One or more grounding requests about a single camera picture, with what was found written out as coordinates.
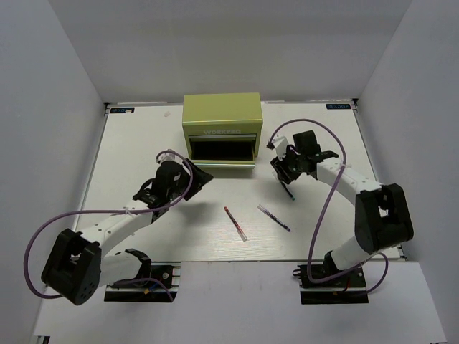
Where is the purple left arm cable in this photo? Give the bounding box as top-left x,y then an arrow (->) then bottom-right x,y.
24,149 -> 197,302

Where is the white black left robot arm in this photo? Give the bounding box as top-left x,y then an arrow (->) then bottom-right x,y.
41,159 -> 214,305

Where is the red gel pen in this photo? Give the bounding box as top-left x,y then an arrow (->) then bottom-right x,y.
224,206 -> 248,242

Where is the left blue table label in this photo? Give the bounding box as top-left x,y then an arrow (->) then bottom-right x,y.
110,107 -> 135,114

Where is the green gel pen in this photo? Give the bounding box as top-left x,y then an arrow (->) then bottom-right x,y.
280,182 -> 295,201

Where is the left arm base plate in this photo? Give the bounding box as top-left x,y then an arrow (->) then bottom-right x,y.
104,262 -> 181,303

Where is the blue table label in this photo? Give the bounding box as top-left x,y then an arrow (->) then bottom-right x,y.
326,103 -> 351,110
110,107 -> 135,114

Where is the right blue table label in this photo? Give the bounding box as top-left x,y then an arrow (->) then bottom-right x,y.
326,103 -> 351,110

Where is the green metal tool chest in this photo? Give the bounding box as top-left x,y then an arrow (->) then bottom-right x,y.
182,92 -> 263,160

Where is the purple gel pen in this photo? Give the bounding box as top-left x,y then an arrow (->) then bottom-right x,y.
257,204 -> 291,232

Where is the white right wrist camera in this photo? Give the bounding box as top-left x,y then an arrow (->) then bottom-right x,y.
267,135 -> 288,161

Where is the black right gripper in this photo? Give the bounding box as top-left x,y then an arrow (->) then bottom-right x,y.
271,145 -> 305,185

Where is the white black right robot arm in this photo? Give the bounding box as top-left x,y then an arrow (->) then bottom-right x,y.
267,130 -> 414,286

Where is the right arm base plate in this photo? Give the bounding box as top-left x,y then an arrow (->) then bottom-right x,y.
292,264 -> 369,305

